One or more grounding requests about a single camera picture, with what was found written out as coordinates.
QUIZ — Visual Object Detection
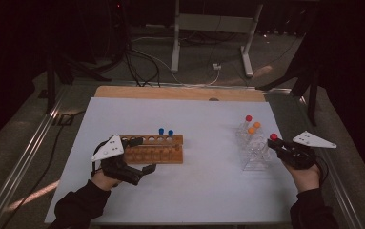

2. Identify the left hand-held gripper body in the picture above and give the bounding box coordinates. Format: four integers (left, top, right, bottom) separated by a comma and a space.
91, 135, 144, 187

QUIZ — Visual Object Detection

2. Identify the person's left hand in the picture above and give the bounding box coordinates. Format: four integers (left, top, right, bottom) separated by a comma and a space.
91, 170, 123, 192

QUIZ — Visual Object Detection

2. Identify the long black floor cable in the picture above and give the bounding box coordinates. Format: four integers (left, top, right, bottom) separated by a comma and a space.
0, 109, 87, 229

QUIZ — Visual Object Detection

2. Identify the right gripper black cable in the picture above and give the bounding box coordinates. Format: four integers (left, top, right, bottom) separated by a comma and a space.
313, 155, 331, 187

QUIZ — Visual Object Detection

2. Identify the clear acrylic test tube rack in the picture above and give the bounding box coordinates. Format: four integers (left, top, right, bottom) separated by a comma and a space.
235, 122, 272, 172

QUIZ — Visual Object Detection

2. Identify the person's right hand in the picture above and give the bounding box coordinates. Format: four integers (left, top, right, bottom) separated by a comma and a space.
281, 161, 321, 194

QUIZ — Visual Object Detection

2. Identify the white metal table frame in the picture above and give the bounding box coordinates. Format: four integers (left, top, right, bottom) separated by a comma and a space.
170, 0, 264, 78

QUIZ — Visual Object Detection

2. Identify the white cable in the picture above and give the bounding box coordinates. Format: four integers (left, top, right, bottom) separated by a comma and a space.
132, 35, 222, 88

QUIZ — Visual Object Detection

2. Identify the aluminium floor rail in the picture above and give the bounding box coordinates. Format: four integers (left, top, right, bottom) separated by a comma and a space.
297, 94, 365, 229
0, 85, 72, 229

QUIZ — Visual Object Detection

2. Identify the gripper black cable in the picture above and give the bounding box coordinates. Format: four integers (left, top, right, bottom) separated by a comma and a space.
90, 141, 107, 178
313, 155, 331, 187

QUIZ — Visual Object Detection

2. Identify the black floor cable bundle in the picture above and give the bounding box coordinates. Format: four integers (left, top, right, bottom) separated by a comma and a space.
123, 47, 163, 89

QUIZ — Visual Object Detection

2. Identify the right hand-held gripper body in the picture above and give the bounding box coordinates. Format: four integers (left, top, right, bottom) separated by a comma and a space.
277, 131, 337, 171

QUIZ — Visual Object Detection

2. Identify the white table mat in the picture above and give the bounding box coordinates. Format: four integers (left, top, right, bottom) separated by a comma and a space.
44, 96, 299, 225

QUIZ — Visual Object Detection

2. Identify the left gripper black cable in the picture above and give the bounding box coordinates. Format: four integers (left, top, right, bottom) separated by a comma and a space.
90, 141, 107, 178

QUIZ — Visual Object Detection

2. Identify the black tripod stand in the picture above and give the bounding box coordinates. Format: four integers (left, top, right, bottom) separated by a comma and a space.
255, 56, 321, 127
44, 47, 112, 115

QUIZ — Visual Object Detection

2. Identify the wooden test tube rack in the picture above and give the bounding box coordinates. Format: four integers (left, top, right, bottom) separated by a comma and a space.
119, 134, 184, 165

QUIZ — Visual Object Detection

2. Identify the black floor box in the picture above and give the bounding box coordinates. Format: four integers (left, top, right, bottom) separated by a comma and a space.
53, 113, 75, 127

